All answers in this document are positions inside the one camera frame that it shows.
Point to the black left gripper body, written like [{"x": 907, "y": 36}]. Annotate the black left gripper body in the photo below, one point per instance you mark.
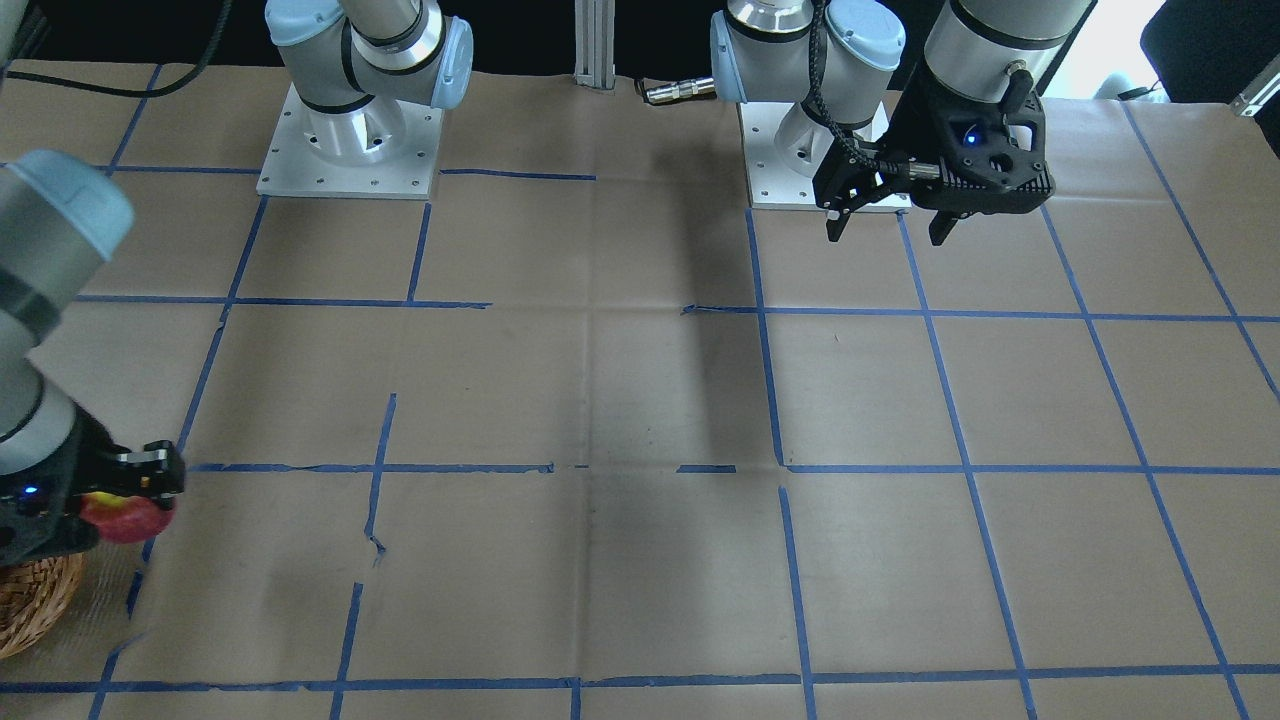
[{"x": 921, "y": 122}]

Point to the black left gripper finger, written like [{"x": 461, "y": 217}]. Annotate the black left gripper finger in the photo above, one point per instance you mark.
[
  {"x": 942, "y": 224},
  {"x": 843, "y": 185}
]

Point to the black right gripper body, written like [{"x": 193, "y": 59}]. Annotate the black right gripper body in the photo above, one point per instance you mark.
[{"x": 72, "y": 462}]

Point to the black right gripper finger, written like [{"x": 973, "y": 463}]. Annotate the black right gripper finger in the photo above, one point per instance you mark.
[{"x": 157, "y": 471}]

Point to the red yellow apple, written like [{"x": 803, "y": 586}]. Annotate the red yellow apple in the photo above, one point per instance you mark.
[{"x": 125, "y": 519}]

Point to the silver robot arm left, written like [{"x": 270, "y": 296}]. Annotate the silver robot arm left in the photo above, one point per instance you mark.
[{"x": 836, "y": 60}]

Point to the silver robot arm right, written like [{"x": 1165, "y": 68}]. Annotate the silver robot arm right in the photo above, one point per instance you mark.
[{"x": 369, "y": 81}]

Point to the wicker basket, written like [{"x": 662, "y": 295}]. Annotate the wicker basket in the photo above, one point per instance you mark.
[{"x": 34, "y": 596}]

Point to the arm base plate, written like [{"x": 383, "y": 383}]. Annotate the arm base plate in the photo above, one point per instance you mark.
[
  {"x": 386, "y": 150},
  {"x": 783, "y": 148}
]

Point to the metal cable connector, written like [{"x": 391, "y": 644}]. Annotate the metal cable connector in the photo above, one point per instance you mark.
[{"x": 686, "y": 90}]

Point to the aluminium frame post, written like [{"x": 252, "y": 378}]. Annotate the aluminium frame post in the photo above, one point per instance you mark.
[{"x": 595, "y": 24}]

